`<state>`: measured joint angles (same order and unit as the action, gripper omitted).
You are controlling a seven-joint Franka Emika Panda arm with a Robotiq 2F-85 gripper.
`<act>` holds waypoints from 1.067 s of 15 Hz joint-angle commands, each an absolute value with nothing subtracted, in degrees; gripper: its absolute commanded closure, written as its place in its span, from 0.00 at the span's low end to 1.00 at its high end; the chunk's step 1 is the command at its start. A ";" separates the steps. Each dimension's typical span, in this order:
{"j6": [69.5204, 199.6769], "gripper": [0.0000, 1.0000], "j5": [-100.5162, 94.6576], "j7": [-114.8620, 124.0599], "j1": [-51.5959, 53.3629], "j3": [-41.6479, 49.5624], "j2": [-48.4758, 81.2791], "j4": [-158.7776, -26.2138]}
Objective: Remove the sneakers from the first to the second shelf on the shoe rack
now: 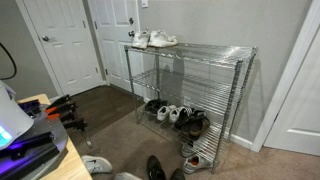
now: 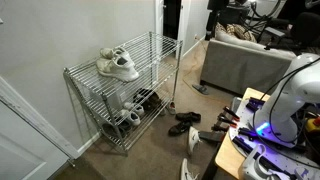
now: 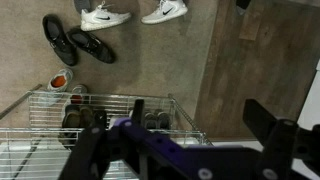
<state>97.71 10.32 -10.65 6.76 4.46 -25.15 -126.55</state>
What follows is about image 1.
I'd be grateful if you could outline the black and brown shoe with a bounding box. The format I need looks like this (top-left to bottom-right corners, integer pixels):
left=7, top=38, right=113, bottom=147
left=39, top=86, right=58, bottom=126
left=181, top=109, right=208, bottom=134
left=189, top=116, right=212, bottom=140

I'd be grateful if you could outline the black dress shoe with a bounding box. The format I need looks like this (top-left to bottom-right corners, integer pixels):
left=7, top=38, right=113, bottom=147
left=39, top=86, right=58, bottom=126
left=146, top=154, right=167, bottom=180
left=169, top=168, right=186, bottom=180

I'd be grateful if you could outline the small white sneaker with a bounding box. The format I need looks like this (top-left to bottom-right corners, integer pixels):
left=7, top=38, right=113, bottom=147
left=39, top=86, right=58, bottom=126
left=156, top=105, right=172, bottom=122
left=168, top=105, right=186, bottom=125

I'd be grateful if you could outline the black sneaker with white stripes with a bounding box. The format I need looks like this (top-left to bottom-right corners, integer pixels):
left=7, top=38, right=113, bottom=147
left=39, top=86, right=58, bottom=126
left=174, top=106, right=197, bottom=131

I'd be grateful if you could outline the white door with dark deadbolt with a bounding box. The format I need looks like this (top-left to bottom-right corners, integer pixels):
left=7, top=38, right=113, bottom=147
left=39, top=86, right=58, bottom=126
left=87, top=0, right=145, bottom=98

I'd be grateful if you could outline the grey sneaker with orange lining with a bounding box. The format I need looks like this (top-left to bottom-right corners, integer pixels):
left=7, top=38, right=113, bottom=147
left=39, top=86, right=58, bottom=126
left=182, top=153, right=214, bottom=175

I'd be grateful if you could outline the light grey sneaker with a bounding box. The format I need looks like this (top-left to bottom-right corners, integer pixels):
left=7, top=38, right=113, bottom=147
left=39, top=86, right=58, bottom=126
left=113, top=171, right=143, bottom=180

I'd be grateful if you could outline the white sneaker with black swoosh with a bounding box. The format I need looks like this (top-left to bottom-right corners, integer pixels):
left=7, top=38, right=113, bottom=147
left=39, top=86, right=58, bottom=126
left=80, top=154, right=114, bottom=175

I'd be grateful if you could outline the white door with silver knob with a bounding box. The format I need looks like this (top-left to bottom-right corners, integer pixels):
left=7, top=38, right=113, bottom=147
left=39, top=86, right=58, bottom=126
left=14, top=0, right=105, bottom=98

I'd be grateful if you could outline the white panelled closet door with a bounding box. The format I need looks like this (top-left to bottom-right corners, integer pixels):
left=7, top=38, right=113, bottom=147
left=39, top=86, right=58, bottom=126
left=251, top=0, right=320, bottom=157

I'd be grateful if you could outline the chrome wire shoe rack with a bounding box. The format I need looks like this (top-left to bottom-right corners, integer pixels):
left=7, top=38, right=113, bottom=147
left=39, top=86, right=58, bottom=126
left=123, top=41, right=259, bottom=175

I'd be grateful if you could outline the black clamp with orange handle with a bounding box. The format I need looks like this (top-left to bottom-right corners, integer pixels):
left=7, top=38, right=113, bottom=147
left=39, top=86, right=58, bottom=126
left=46, top=110, right=84, bottom=124
left=44, top=101, right=78, bottom=116

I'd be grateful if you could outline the black mounting bracket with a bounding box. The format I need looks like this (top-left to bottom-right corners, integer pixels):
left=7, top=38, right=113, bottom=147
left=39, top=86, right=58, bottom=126
left=0, top=131, right=56, bottom=160
left=0, top=144, right=62, bottom=180
left=25, top=107, right=43, bottom=119
left=18, top=99, right=41, bottom=112

